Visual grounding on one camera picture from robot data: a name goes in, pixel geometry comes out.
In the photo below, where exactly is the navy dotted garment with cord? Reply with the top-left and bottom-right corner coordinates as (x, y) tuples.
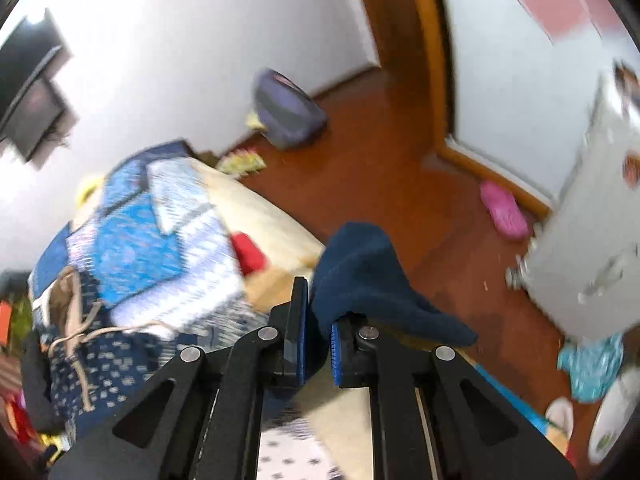
(30, 265), (251, 441)

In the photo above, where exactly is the red cloth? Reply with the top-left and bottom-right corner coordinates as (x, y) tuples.
(231, 232), (268, 276)

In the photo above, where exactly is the cream bed sheet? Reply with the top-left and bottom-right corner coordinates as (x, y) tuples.
(195, 160), (373, 480)

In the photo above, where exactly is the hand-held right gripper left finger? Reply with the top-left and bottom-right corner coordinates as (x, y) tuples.
(47, 276), (308, 480)

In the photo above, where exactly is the teal patterned cloth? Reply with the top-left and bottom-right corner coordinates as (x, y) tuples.
(557, 335), (626, 403)

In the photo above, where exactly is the yellow pink snack packet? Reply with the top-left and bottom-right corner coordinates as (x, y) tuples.
(220, 149), (267, 177)

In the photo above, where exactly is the white cabinet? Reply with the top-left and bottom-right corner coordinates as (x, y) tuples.
(507, 60), (640, 341)

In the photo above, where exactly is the yellow soft toy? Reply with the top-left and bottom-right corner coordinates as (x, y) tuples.
(75, 175), (107, 211)

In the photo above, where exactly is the blue patchwork quilt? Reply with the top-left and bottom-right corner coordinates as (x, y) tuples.
(27, 142), (281, 356)

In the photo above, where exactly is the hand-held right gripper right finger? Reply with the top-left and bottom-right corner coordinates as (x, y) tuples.
(330, 312), (578, 480)

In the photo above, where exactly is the white round basin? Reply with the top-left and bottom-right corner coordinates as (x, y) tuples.
(587, 370), (637, 463)

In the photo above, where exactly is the white dotted bed sheet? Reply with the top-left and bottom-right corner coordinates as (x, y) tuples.
(257, 417), (346, 480)

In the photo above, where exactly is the navy patterned hoodie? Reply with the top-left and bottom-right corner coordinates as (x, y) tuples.
(307, 221), (480, 348)

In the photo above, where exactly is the small white bowl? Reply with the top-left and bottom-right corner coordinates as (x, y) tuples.
(545, 397), (575, 441)

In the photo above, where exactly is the pink slipper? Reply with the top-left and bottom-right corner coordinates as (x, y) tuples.
(480, 181), (530, 240)

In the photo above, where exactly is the wooden door frame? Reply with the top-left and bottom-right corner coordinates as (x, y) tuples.
(407, 0), (553, 218)

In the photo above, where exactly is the black cloth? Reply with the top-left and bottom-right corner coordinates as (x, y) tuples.
(20, 330), (66, 436)

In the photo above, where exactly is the black wall television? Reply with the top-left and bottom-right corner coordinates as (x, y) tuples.
(0, 9), (78, 163)

